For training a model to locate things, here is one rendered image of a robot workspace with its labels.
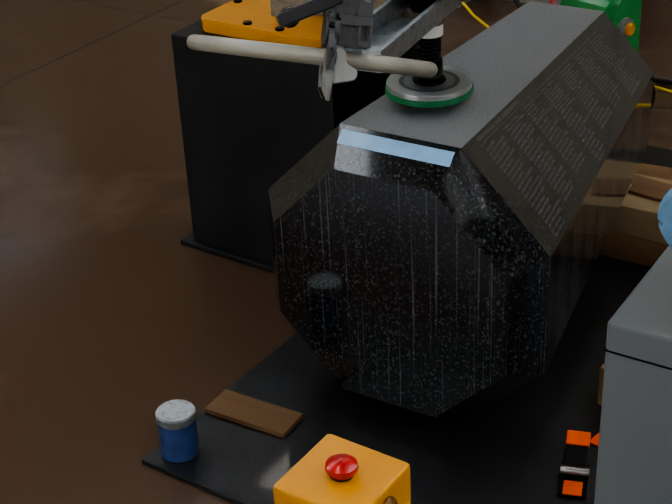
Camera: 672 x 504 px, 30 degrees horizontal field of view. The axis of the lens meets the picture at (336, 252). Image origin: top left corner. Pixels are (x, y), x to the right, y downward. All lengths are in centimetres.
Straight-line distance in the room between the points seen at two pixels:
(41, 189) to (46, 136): 49
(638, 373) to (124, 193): 277
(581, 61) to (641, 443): 150
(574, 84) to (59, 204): 202
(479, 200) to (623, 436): 81
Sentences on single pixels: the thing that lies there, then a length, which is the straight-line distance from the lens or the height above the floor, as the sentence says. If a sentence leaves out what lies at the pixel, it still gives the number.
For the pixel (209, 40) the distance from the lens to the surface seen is 233.
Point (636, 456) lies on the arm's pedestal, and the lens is 234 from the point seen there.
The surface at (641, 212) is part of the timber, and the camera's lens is 397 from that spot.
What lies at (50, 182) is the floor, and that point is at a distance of 481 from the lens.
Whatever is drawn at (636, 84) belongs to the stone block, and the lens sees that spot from 371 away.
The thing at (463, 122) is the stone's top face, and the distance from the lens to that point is 305.
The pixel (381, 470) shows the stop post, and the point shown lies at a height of 108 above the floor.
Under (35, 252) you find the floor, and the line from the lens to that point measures 433.
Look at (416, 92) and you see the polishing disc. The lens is 308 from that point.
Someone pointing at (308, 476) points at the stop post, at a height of 108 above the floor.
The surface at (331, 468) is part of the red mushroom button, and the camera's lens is 148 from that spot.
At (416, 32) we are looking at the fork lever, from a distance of 284.
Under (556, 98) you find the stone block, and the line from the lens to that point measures 334.
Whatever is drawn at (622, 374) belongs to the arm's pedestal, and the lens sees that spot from 225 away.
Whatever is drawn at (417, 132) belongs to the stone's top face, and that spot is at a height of 80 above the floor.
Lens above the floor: 203
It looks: 29 degrees down
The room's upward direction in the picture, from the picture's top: 3 degrees counter-clockwise
